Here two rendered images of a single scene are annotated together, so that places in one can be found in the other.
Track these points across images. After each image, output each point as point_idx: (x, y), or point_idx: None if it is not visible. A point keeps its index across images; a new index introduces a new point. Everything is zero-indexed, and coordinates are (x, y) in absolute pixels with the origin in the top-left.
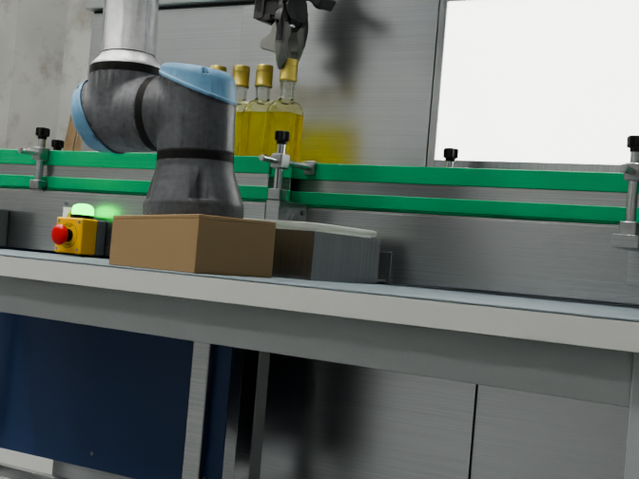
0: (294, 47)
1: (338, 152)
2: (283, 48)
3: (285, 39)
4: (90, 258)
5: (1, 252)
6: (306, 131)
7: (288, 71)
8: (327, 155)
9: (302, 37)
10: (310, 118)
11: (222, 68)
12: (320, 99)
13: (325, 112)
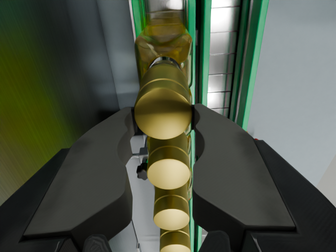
0: (122, 157)
1: (57, 6)
2: (224, 120)
3: (226, 144)
4: (279, 96)
5: (328, 112)
6: (65, 86)
7: (184, 82)
8: (66, 28)
9: (65, 181)
10: (51, 89)
11: (182, 238)
12: (18, 83)
13: (30, 57)
